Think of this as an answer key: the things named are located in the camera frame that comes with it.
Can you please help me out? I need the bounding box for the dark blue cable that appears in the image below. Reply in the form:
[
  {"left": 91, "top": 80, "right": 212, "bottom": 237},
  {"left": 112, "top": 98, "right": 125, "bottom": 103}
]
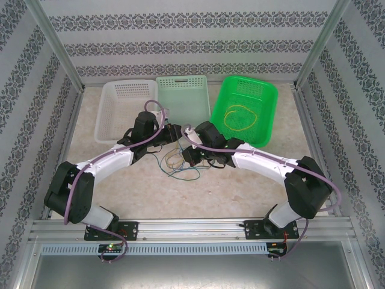
[{"left": 176, "top": 140, "right": 186, "bottom": 168}]

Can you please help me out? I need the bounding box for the yellow cable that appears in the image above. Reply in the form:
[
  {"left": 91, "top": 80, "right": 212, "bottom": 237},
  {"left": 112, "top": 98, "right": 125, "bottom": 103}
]
[
  {"left": 164, "top": 156, "right": 186, "bottom": 169},
  {"left": 162, "top": 147, "right": 185, "bottom": 169},
  {"left": 223, "top": 105, "right": 259, "bottom": 131}
]

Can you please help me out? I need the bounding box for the light blue cable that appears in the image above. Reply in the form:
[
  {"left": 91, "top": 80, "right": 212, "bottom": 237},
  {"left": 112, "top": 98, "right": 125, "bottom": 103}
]
[{"left": 155, "top": 150, "right": 187, "bottom": 178}]

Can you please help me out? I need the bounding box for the pale mint plastic basket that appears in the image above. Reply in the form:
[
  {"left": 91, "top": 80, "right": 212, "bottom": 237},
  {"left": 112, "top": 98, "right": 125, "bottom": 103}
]
[{"left": 155, "top": 74, "right": 212, "bottom": 123}]

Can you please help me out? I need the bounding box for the white plastic basket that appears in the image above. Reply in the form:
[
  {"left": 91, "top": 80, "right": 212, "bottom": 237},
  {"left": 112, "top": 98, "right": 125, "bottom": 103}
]
[{"left": 94, "top": 79, "right": 159, "bottom": 144}]

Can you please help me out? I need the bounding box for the bright green plastic basket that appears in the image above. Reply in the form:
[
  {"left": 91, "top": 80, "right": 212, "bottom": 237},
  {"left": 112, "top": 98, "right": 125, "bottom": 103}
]
[{"left": 209, "top": 75, "right": 279, "bottom": 148}]

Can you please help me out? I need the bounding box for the small controller circuit board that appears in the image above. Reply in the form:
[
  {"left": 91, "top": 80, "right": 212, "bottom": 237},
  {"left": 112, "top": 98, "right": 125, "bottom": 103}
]
[
  {"left": 98, "top": 243, "right": 126, "bottom": 254},
  {"left": 267, "top": 241, "right": 289, "bottom": 257}
]

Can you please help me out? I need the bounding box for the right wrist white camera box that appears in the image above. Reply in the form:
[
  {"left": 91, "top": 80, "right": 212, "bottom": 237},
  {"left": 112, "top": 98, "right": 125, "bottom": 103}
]
[{"left": 183, "top": 126, "right": 203, "bottom": 149}]

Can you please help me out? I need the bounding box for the right gripper thin black wire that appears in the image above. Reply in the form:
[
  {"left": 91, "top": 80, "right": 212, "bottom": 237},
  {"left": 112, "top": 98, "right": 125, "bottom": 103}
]
[{"left": 203, "top": 155, "right": 227, "bottom": 169}]

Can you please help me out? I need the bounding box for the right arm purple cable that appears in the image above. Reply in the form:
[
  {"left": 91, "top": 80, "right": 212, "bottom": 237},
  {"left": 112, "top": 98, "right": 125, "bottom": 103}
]
[{"left": 182, "top": 123, "right": 343, "bottom": 259}]

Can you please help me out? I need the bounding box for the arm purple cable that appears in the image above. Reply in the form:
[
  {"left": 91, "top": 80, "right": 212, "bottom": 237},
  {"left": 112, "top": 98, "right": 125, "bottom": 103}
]
[
  {"left": 64, "top": 99, "right": 169, "bottom": 263},
  {"left": 182, "top": 123, "right": 343, "bottom": 259}
]

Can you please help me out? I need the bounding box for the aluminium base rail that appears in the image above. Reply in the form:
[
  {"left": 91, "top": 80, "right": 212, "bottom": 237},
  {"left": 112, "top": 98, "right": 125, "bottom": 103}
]
[{"left": 28, "top": 219, "right": 357, "bottom": 241}]

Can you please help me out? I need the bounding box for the aluminium side rail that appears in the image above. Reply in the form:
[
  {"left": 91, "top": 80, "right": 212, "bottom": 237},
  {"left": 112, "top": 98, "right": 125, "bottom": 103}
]
[
  {"left": 41, "top": 87, "right": 87, "bottom": 220},
  {"left": 292, "top": 87, "right": 343, "bottom": 217}
]

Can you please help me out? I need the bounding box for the grey slotted cable duct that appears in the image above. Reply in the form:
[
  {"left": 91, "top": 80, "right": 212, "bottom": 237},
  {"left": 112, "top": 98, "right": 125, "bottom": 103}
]
[{"left": 40, "top": 242, "right": 269, "bottom": 256}]

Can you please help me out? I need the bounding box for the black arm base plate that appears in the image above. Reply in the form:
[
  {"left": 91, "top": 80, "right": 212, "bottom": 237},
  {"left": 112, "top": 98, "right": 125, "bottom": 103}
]
[
  {"left": 244, "top": 219, "right": 299, "bottom": 241},
  {"left": 83, "top": 221, "right": 140, "bottom": 241}
]

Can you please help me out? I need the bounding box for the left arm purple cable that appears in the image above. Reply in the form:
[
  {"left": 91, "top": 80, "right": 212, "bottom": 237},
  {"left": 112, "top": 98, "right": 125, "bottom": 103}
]
[{"left": 64, "top": 99, "right": 169, "bottom": 263}]

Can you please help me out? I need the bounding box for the aluminium frame post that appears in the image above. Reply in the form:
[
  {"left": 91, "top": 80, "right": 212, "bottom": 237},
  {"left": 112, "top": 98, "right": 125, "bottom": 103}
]
[
  {"left": 293, "top": 0, "right": 352, "bottom": 90},
  {"left": 23, "top": 0, "right": 85, "bottom": 91}
]

